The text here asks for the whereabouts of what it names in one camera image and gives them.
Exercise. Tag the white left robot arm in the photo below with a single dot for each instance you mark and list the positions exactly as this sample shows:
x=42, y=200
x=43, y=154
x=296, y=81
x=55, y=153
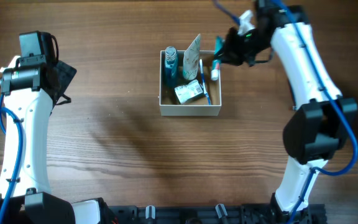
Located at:
x=31, y=87

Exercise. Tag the white lotion tube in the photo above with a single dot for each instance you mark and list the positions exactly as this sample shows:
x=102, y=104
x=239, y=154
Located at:
x=190, y=59

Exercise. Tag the blue disposable razor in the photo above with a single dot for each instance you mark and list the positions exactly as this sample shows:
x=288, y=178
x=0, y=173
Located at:
x=294, y=107

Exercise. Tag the blue mouthwash bottle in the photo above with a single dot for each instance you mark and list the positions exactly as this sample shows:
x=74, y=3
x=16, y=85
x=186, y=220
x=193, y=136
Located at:
x=170, y=67

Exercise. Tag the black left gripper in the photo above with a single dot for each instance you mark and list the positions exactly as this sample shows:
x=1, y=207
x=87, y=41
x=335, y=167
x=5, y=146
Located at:
x=68, y=73

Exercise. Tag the blue white toothbrush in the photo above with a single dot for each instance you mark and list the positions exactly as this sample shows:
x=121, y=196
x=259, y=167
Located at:
x=203, y=82

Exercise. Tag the white cardboard box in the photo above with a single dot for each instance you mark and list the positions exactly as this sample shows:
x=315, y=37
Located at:
x=169, y=104

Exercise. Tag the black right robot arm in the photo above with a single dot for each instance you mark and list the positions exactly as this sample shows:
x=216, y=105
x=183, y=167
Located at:
x=322, y=121

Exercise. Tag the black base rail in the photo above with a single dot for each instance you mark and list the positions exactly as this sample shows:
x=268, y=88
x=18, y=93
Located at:
x=243, y=214

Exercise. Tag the green Dettol soap bar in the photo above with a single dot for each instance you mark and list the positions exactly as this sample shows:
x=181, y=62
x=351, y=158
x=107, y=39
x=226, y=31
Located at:
x=189, y=92

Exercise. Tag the teal toothpaste tube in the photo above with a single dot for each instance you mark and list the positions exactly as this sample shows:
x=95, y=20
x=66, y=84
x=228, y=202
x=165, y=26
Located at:
x=215, y=72

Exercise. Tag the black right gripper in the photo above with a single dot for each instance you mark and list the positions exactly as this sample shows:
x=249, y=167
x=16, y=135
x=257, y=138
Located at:
x=230, y=54

